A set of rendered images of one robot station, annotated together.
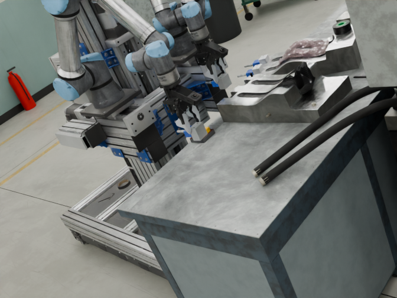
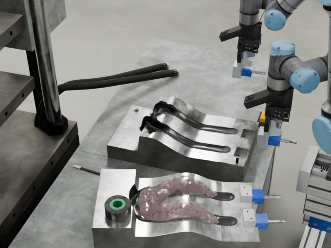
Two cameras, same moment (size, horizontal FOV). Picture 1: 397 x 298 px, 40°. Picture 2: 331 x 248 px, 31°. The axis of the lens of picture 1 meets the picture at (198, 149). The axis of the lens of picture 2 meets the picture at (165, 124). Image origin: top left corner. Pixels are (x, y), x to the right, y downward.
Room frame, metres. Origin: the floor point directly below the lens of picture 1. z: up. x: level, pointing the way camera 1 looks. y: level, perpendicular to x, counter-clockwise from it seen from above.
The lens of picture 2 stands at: (3.50, -1.38, 2.22)
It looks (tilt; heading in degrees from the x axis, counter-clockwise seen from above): 37 degrees down; 147
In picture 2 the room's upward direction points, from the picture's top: 1 degrees counter-clockwise
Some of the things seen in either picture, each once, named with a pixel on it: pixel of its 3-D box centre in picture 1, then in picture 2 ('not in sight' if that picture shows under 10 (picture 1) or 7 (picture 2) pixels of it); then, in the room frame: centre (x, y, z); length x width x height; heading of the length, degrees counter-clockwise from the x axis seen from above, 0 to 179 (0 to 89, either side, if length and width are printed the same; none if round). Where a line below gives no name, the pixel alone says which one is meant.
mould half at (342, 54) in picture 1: (306, 56); (176, 209); (2.39, -0.63, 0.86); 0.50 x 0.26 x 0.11; 56
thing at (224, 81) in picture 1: (215, 81); (277, 139); (2.37, -0.20, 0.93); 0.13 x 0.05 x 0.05; 41
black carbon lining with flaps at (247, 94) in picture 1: (275, 80); (186, 126); (2.12, -0.40, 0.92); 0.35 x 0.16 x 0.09; 39
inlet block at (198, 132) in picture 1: (189, 131); (249, 71); (1.97, 0.00, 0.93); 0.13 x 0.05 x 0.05; 41
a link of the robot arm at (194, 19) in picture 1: (192, 16); (281, 59); (2.36, -0.21, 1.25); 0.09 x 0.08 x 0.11; 170
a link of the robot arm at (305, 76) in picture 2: (189, 12); (304, 74); (2.45, -0.21, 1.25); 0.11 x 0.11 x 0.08; 80
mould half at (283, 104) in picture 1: (280, 92); (183, 135); (2.10, -0.41, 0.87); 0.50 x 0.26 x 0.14; 39
